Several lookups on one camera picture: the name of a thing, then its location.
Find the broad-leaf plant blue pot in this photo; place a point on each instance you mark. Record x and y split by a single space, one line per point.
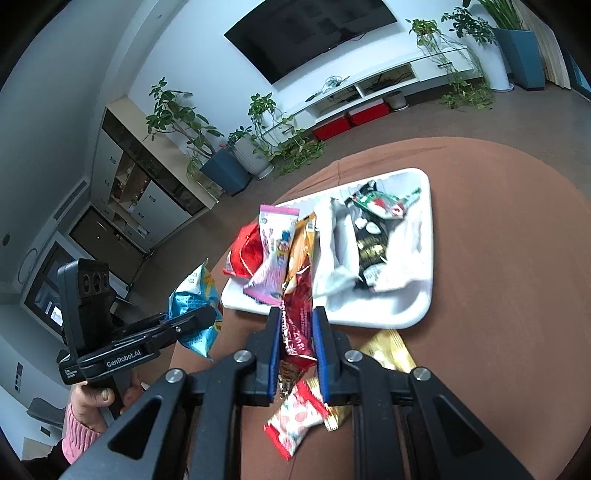
519 55

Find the wooden slat panel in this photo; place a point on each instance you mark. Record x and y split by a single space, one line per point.
551 50

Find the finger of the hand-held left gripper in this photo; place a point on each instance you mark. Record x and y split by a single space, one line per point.
138 323
184 325

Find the pink snack packet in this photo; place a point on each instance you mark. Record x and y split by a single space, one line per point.
272 240

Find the wood glass display cabinet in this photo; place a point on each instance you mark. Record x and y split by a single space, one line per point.
138 184

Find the red white snack packet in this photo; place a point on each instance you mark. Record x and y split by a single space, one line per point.
295 415

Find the red storage box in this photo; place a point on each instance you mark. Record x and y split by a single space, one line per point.
369 114
331 128

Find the white plastic tray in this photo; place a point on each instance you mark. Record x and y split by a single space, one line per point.
397 309

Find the person's left hand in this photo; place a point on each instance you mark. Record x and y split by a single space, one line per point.
90 401

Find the leafy plant tall white pot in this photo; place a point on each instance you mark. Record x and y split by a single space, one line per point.
491 64

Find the person's left forearm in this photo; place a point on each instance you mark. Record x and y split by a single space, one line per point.
78 436

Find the tall tree blue pot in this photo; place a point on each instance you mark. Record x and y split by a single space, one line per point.
226 170

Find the black gold snack packet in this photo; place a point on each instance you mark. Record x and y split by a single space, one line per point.
369 249

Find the white television cabinet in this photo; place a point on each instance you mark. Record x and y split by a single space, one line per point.
438 64

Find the trailing pothos plant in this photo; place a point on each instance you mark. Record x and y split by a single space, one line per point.
295 150

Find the green red snack packet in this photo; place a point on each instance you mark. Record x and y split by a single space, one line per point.
383 203

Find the plant in white ribbed pot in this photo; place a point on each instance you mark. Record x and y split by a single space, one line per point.
251 159

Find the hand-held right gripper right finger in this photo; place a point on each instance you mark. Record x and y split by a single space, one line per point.
319 355

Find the light blue snack packet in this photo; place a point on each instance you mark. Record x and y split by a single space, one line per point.
194 300

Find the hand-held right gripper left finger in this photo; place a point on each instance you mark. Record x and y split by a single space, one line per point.
274 355

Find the orange snack packet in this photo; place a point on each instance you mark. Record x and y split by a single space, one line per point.
300 244

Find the hanging vine plant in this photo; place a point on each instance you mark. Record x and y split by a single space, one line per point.
461 94

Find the black wall television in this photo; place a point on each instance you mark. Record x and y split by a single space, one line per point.
309 32

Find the dark red snack packet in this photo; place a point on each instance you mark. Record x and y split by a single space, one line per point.
298 332

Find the small round pot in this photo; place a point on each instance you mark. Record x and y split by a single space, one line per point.
397 100

